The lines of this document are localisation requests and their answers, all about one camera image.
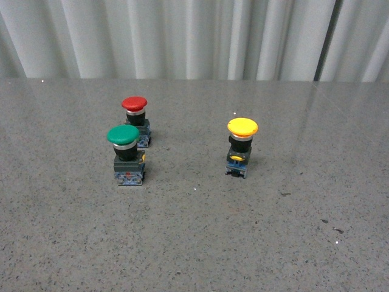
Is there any yellow mushroom push button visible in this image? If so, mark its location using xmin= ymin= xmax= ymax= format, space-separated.
xmin=225 ymin=117 xmax=259 ymax=179

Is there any green mushroom push button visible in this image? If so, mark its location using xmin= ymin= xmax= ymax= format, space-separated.
xmin=107 ymin=125 xmax=145 ymax=186

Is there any red mushroom push button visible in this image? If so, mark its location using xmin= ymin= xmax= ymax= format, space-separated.
xmin=122 ymin=96 xmax=151 ymax=148

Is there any white pleated curtain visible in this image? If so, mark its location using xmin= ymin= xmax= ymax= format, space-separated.
xmin=1 ymin=1 xmax=388 ymax=82

